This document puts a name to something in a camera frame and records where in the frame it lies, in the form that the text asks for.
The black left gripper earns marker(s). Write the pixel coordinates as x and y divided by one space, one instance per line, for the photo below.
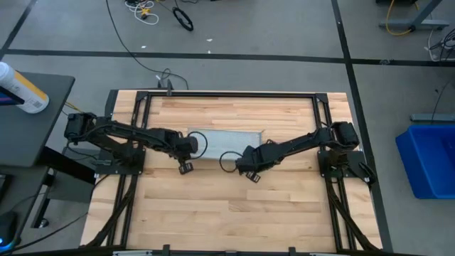
186 145

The black side table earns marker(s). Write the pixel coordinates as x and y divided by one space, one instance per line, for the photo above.
28 135

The white canister with yellow label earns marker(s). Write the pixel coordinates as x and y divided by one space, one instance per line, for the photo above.
21 90

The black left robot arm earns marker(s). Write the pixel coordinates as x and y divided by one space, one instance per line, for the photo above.
117 129

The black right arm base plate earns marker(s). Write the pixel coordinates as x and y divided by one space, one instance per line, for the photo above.
350 167

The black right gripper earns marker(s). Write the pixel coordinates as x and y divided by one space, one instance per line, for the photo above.
252 158

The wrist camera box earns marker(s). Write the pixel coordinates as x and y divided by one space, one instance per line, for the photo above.
186 168
252 176

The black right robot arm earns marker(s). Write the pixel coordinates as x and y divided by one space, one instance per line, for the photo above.
302 142

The grey microfiber towel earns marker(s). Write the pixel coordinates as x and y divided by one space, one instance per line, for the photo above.
227 142

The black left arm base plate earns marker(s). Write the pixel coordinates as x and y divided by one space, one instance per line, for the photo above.
106 170

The blue plastic bin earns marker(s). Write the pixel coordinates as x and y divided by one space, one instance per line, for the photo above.
430 163

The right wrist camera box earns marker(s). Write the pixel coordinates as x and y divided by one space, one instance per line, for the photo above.
252 176

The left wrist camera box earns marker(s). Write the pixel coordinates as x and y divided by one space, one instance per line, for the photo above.
186 168

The grey metal stand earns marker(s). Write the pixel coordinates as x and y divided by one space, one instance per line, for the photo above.
414 24

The grey metal foot bar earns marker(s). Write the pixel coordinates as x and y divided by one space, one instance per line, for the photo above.
432 117

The black aluminium table frame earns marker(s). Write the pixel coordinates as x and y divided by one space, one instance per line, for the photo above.
231 95

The black rounded device with light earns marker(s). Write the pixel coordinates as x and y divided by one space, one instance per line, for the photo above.
7 227

